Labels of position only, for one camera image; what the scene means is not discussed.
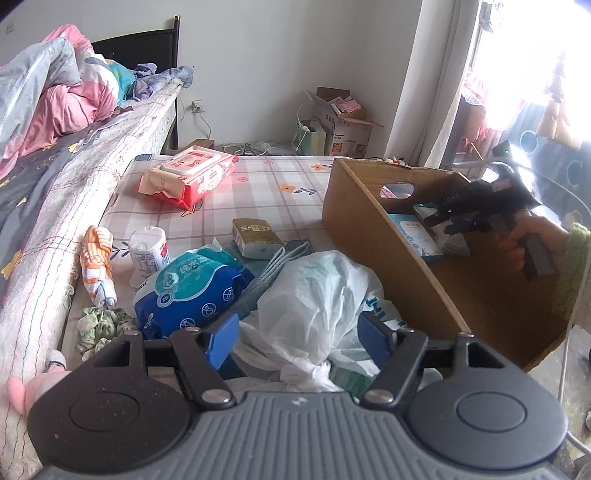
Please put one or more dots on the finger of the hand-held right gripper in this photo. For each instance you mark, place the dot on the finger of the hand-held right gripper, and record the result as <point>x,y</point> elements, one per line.
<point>459,226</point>
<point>436,216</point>

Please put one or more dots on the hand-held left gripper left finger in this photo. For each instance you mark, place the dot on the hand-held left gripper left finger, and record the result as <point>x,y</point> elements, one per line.
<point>226,337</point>

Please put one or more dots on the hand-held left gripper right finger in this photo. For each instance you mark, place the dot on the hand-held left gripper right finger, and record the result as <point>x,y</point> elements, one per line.
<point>374,337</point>

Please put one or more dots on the teal and white tissue packet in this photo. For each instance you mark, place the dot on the teal and white tissue packet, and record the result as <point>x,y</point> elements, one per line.
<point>455,244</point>

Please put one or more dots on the plain brown cardboard box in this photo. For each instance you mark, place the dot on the plain brown cardboard box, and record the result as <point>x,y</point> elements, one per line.
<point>369,217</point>

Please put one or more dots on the white plastic bag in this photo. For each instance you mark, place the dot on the white plastic bag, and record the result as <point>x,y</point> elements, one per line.
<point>314,300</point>

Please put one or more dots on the white yogurt cup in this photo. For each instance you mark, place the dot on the white yogurt cup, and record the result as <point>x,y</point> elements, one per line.
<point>147,254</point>

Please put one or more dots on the person's right hand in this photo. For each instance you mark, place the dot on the person's right hand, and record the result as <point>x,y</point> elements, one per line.
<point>547,230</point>

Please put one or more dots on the pale blue white packet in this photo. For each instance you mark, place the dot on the pale blue white packet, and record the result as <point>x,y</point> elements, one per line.
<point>413,240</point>

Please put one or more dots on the blue wet wipes pack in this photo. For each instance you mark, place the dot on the blue wet wipes pack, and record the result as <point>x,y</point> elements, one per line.
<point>194,290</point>

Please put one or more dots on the small pink white item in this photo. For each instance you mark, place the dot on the small pink white item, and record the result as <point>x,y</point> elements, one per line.
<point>398,160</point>

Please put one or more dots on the dark patterned clothing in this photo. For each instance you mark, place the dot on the dark patterned clothing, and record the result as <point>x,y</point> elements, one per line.
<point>572,175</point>

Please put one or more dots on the grey folded cloth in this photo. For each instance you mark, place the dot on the grey folded cloth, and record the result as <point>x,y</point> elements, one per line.
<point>277,267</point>

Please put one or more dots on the pink hanging garment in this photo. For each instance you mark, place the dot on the pink hanging garment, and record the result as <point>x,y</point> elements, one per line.
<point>475,101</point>

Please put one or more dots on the gold tissue pack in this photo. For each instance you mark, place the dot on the gold tissue pack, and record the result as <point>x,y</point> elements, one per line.
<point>256,235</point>

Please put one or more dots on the green floral crumpled cloth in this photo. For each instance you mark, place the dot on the green floral crumpled cloth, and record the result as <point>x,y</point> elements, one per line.
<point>101,327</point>

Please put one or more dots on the open printed cardboard box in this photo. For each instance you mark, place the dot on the open printed cardboard box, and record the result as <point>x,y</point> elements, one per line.
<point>346,124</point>

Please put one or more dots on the pale green paper bag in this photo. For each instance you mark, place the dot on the pale green paper bag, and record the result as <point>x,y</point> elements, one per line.
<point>314,138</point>

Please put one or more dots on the orange striped knotted cloth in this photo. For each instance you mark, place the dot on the orange striped knotted cloth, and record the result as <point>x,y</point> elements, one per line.
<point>94,258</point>

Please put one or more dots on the red wet wipes pack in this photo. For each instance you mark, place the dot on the red wet wipes pack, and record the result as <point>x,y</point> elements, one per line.
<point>194,175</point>

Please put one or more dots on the round pink plush toy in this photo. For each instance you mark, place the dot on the round pink plush toy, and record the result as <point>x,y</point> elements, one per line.
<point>27,387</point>

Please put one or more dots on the blue crumpled clothes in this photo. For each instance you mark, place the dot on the blue crumpled clothes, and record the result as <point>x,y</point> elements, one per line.
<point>161,76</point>

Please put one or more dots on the pink and grey quilt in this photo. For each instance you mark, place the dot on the pink and grey quilt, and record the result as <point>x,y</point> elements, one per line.
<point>55,101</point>

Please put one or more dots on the black bed headboard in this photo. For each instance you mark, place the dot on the black bed headboard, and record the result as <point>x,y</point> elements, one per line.
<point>138,46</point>

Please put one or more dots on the white wall socket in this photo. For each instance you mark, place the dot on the white wall socket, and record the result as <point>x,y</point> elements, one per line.
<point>198,107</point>

